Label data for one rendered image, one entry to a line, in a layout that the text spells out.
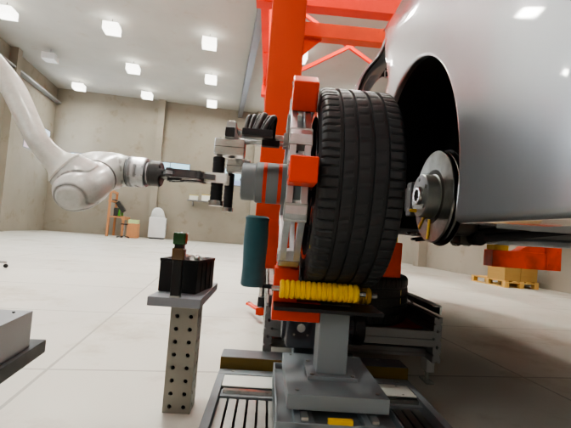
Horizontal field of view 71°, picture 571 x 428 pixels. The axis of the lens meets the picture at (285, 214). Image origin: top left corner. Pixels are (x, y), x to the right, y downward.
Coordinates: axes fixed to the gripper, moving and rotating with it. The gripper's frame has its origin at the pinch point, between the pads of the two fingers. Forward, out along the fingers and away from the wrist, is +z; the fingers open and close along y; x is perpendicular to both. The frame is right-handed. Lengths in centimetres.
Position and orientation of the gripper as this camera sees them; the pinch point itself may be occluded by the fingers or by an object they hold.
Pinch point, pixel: (217, 178)
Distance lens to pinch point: 121.0
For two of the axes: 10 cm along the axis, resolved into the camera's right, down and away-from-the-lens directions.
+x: 0.8, -10.0, 0.5
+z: 10.0, 0.8, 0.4
